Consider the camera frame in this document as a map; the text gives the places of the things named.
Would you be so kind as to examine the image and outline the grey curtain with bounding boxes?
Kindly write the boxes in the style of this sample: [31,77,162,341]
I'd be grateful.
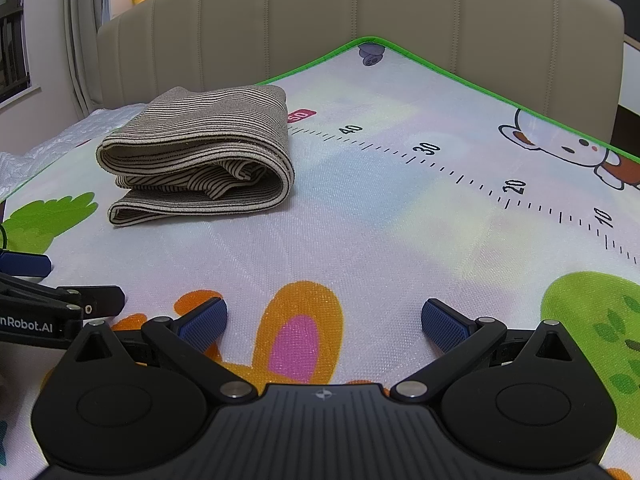
[62,0,110,122]

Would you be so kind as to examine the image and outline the beige padded headboard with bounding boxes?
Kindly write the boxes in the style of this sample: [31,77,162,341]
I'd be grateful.
[96,0,627,147]

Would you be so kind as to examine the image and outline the printed play mat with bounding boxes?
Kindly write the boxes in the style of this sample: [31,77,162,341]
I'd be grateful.
[0,36,640,480]

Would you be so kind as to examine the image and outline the dark framed window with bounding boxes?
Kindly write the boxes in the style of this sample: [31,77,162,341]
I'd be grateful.
[0,0,32,107]

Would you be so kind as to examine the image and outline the white quilted bedsheet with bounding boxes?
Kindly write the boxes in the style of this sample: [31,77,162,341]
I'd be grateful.
[0,102,153,203]

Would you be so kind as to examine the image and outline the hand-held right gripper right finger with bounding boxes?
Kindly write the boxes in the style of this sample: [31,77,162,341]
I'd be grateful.
[390,298,576,401]

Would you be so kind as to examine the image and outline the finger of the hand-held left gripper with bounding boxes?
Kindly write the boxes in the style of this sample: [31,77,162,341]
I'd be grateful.
[56,285,127,318]
[0,251,52,279]

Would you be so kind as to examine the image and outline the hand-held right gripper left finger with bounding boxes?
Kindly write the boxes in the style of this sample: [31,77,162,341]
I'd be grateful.
[65,297,257,401]

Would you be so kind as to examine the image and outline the beige striped garment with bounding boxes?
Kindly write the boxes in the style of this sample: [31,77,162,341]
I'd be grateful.
[96,85,297,227]

